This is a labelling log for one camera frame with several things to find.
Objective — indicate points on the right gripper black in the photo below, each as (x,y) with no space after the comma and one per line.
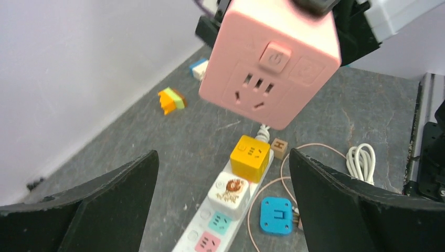
(209,23)

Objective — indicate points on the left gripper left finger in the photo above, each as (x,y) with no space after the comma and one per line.
(107,213)

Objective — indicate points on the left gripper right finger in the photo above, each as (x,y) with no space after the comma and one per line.
(341,213)

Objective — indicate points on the blue socket adapter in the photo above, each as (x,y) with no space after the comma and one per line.
(276,216)

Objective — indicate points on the large pink cube adapter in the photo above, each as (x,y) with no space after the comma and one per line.
(269,60)

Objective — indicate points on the yellow cube socket adapter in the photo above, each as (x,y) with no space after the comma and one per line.
(250,158)

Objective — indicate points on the white cube socket adapter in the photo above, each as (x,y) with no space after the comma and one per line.
(229,195)

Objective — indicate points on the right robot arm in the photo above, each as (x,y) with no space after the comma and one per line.
(362,26)

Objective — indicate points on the white blue toy block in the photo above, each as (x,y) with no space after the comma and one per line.
(198,69)

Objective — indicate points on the orange green toy blocks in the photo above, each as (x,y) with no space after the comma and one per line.
(171,99)

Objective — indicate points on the wooden letter cube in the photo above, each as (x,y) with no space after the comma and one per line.
(280,148)

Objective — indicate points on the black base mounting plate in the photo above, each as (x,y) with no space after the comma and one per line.
(430,162)

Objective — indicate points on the white power strip cord plug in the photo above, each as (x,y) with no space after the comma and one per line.
(263,134)

